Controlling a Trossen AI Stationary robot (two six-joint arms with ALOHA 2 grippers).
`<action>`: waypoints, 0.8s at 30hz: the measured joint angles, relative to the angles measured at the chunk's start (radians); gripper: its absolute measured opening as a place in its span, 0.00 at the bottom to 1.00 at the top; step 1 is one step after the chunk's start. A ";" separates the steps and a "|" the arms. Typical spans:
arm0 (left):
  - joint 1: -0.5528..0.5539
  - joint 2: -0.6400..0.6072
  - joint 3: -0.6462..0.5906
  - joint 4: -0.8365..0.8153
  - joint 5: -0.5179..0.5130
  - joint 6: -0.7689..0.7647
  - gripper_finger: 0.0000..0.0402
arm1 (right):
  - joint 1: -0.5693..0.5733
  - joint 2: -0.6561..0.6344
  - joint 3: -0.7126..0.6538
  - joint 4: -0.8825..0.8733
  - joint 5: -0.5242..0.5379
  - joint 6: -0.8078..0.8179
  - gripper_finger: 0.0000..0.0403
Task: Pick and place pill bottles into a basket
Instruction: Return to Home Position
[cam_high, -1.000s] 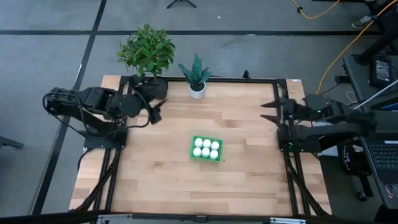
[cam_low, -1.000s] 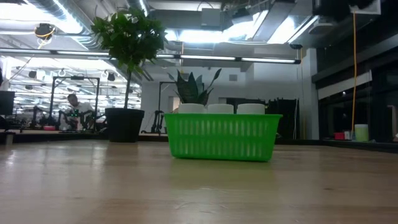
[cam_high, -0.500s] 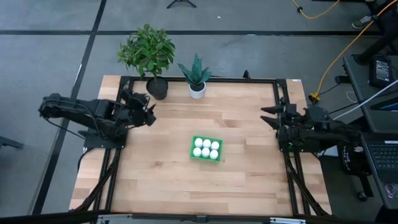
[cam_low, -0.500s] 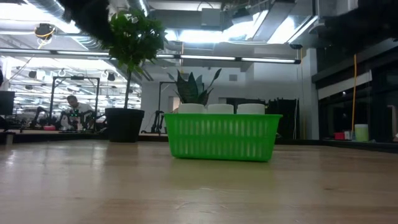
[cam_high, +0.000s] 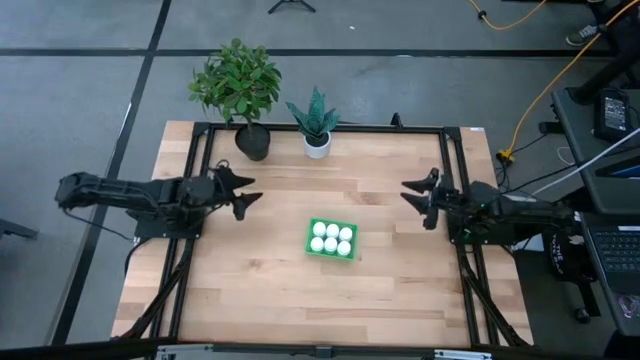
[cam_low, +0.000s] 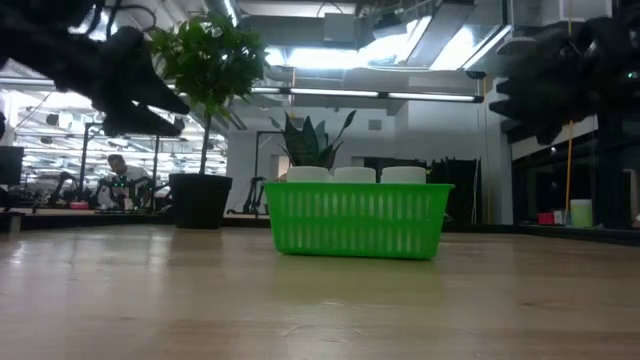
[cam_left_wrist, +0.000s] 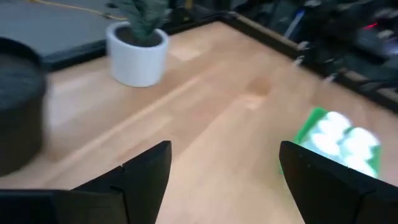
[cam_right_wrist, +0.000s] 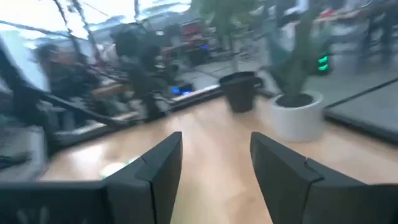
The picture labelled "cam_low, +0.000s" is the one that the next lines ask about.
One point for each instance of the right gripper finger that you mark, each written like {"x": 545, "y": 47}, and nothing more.
{"x": 507, "y": 110}
{"x": 510, "y": 86}

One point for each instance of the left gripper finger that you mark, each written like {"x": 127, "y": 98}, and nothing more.
{"x": 135, "y": 125}
{"x": 155, "y": 92}

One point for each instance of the background black robot arm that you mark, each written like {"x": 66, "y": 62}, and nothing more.
{"x": 62, "y": 185}

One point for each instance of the green plastic slotted basket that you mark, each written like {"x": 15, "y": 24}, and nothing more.
{"x": 360, "y": 235}

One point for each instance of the person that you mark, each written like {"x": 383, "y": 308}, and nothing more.
{"x": 122, "y": 175}

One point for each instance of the leafy green indoor tree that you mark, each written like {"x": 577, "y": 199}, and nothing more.
{"x": 210, "y": 55}

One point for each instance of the black plant pot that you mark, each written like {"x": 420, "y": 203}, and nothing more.
{"x": 200, "y": 202}

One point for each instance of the small red box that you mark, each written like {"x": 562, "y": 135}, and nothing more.
{"x": 546, "y": 218}

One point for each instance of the small white box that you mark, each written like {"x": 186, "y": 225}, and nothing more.
{"x": 559, "y": 217}

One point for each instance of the pale green cup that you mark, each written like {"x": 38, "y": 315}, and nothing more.
{"x": 581, "y": 214}

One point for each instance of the black monitor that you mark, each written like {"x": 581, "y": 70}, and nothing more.
{"x": 11, "y": 165}

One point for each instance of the black tripod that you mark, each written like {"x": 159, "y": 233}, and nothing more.
{"x": 255, "y": 192}

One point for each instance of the snake plant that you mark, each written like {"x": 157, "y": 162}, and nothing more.
{"x": 310, "y": 145}

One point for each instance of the long ceiling light bar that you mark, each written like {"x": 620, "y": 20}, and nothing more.
{"x": 340, "y": 93}

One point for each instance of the grey ceiling box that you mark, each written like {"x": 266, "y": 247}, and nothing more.
{"x": 340, "y": 27}

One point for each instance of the black metal stand frame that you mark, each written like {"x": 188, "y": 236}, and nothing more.
{"x": 85, "y": 160}

